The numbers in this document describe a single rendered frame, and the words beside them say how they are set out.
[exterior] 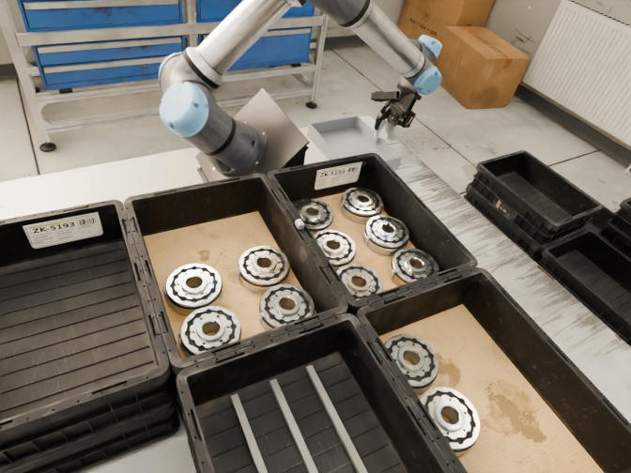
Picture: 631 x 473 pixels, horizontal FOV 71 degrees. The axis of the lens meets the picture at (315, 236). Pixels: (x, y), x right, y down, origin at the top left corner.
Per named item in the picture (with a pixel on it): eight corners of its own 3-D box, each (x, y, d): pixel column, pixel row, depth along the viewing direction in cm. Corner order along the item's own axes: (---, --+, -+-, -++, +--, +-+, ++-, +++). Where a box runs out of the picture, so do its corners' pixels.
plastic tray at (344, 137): (307, 135, 154) (309, 123, 150) (354, 127, 162) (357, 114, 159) (347, 181, 138) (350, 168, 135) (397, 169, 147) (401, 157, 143)
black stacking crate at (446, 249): (262, 211, 107) (265, 174, 99) (365, 189, 118) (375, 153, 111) (340, 345, 83) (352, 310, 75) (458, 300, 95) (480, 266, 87)
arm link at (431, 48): (414, 30, 131) (434, 37, 136) (397, 66, 137) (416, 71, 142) (429, 39, 126) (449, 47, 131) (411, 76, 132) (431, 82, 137)
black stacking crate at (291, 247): (132, 240, 95) (123, 200, 87) (261, 211, 106) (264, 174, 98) (180, 406, 71) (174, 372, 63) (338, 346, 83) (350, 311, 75)
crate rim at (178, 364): (123, 206, 88) (121, 197, 86) (264, 179, 100) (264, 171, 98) (174, 379, 64) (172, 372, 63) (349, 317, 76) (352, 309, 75)
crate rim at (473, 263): (264, 179, 100) (264, 171, 98) (374, 159, 112) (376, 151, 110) (349, 317, 76) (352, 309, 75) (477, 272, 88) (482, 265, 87)
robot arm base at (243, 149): (209, 158, 124) (184, 140, 116) (245, 118, 122) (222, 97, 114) (232, 187, 115) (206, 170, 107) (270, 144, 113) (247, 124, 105)
